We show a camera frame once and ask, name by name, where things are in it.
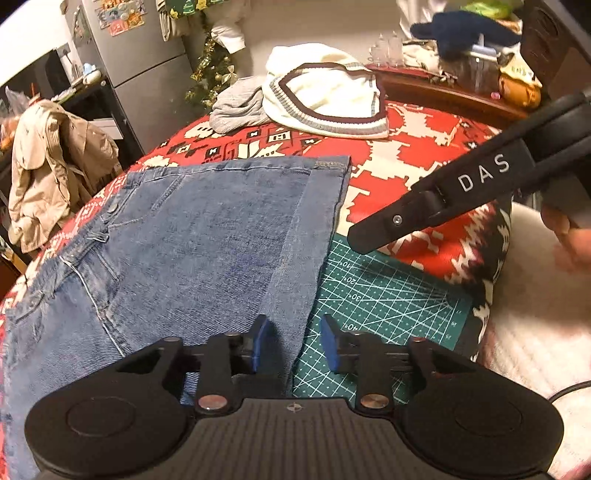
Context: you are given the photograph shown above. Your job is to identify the grey cloth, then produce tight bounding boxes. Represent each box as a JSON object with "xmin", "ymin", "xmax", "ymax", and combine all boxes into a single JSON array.
[{"xmin": 210, "ymin": 76, "xmax": 273, "ymax": 134}]

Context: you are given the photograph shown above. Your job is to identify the white knit vest striped trim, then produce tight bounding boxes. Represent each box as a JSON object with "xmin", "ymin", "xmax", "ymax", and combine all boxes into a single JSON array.
[{"xmin": 262, "ymin": 43, "xmax": 391, "ymax": 139}]

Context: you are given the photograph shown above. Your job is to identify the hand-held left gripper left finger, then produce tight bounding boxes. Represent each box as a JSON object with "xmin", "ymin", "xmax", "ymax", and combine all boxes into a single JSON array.
[{"xmin": 113, "ymin": 315, "xmax": 278, "ymax": 417}]

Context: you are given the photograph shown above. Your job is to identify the red patterned blanket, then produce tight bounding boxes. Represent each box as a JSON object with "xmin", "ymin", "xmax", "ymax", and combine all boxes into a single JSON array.
[{"xmin": 0, "ymin": 99, "xmax": 513, "ymax": 365}]

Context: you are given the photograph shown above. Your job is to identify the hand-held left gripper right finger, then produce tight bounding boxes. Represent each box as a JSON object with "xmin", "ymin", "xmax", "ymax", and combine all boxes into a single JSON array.
[{"xmin": 320, "ymin": 314, "xmax": 481, "ymax": 415}]

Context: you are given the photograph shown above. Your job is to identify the cream patterned cloth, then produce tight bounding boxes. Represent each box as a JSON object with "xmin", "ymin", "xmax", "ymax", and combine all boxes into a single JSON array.
[{"xmin": 402, "ymin": 39, "xmax": 444, "ymax": 72}]

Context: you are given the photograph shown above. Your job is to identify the dark blue fluffy cloth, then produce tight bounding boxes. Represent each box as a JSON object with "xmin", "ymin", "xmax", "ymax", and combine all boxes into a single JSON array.
[{"xmin": 410, "ymin": 11, "xmax": 522, "ymax": 58}]

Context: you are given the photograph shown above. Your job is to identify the clear straw drinking bottle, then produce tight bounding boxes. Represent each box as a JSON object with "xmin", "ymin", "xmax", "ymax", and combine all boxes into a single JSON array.
[{"xmin": 455, "ymin": 37, "xmax": 502, "ymax": 88}]

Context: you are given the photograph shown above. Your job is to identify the green cutting mat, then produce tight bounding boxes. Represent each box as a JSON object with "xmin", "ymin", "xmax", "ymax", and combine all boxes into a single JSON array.
[{"xmin": 291, "ymin": 233, "xmax": 476, "ymax": 400}]

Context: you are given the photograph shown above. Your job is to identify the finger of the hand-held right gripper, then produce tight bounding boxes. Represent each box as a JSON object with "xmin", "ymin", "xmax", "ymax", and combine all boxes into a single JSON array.
[{"xmin": 346, "ymin": 187, "xmax": 446, "ymax": 254}]

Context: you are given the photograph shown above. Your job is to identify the wooden nightstand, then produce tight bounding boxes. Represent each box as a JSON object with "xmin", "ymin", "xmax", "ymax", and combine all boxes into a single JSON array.
[{"xmin": 369, "ymin": 65, "xmax": 529, "ymax": 123}]

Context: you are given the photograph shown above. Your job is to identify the green plush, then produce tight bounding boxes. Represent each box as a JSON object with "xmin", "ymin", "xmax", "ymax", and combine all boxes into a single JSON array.
[{"xmin": 462, "ymin": 0, "xmax": 513, "ymax": 19}]

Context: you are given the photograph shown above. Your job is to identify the person's right hand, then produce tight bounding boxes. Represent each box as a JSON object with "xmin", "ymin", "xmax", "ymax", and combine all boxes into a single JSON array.
[{"xmin": 540, "ymin": 203, "xmax": 591, "ymax": 278}]

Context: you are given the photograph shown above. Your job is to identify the green printed curtain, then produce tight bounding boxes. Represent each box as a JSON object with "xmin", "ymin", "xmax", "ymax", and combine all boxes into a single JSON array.
[{"xmin": 168, "ymin": 0, "xmax": 252, "ymax": 11}]

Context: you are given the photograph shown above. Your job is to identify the white hanging garment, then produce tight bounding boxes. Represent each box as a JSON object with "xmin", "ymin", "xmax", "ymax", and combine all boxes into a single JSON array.
[{"xmin": 210, "ymin": 21, "xmax": 247, "ymax": 54}]

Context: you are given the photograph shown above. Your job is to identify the beige jacket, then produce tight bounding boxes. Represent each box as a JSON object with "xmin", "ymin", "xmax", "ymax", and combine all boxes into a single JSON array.
[{"xmin": 8, "ymin": 99, "xmax": 123, "ymax": 252}]

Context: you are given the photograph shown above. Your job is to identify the white fluffy bedding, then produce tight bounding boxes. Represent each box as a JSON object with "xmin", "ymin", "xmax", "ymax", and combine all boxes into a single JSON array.
[{"xmin": 475, "ymin": 203, "xmax": 591, "ymax": 402}]

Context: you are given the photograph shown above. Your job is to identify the blue denim shorts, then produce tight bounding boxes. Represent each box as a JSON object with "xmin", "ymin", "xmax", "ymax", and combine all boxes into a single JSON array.
[{"xmin": 0, "ymin": 156, "xmax": 352, "ymax": 478}]

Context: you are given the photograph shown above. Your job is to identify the small Christmas tree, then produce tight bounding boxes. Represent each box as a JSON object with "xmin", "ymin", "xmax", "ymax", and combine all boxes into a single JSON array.
[{"xmin": 185, "ymin": 28, "xmax": 238, "ymax": 112}]

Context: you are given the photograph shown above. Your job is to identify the black desk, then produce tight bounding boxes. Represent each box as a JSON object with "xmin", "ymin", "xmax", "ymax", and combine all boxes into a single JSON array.
[{"xmin": 0, "ymin": 46, "xmax": 144, "ymax": 158}]

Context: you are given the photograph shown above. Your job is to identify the grey refrigerator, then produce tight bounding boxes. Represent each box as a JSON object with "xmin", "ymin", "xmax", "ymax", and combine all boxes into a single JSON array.
[{"xmin": 65, "ymin": 0, "xmax": 195, "ymax": 158}]

